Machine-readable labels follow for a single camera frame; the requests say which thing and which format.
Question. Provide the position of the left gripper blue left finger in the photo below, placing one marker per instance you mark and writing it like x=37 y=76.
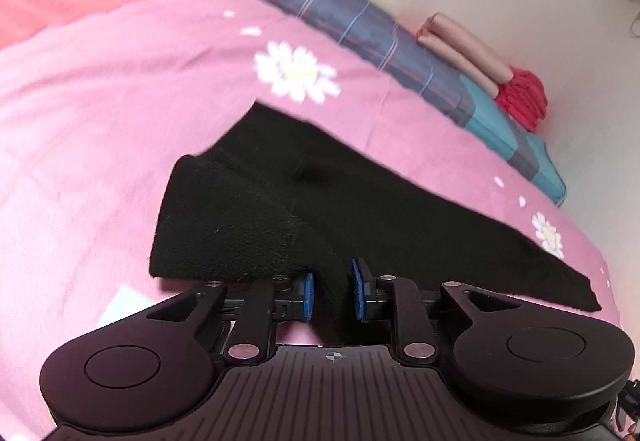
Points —
x=256 y=309

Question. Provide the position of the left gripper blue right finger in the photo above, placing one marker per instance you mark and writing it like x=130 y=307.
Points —
x=395 y=305

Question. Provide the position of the black knit pants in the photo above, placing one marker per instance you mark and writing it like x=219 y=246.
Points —
x=276 y=195

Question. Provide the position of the white paper label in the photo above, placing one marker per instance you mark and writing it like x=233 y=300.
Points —
x=127 y=301

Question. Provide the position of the red folded clothes on quilt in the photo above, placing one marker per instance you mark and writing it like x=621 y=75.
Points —
x=523 y=98

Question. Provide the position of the pink daisy bedsheet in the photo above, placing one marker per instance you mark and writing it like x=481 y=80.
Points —
x=95 y=114

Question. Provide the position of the pink folded towels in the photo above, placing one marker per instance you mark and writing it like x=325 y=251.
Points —
x=459 y=47

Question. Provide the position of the blue plaid folded quilt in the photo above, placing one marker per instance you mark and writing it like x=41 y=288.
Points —
x=367 y=30

